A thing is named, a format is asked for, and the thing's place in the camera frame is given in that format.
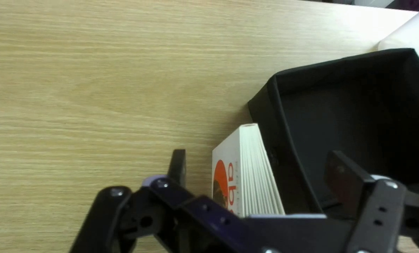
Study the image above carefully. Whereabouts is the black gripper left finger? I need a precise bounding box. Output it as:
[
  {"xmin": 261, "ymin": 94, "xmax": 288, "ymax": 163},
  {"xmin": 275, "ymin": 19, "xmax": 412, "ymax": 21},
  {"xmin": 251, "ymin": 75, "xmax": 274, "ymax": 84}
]
[{"xmin": 167, "ymin": 149, "xmax": 185, "ymax": 187}]

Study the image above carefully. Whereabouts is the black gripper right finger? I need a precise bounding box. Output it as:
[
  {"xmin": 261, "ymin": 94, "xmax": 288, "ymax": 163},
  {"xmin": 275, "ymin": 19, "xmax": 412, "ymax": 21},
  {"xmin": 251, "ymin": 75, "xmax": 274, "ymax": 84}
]
[{"xmin": 324, "ymin": 150, "xmax": 372, "ymax": 217}]

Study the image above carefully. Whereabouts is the white book with red circle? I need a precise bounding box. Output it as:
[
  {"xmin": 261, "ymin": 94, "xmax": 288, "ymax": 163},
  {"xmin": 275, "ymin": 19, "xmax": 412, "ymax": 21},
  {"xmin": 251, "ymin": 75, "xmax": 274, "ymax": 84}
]
[{"xmin": 211, "ymin": 123, "xmax": 285, "ymax": 217}]

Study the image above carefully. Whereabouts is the black open box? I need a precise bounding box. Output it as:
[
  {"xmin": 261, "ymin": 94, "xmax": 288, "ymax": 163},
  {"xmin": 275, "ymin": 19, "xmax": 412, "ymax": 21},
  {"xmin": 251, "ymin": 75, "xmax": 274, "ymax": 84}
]
[{"xmin": 247, "ymin": 47, "xmax": 419, "ymax": 213}]

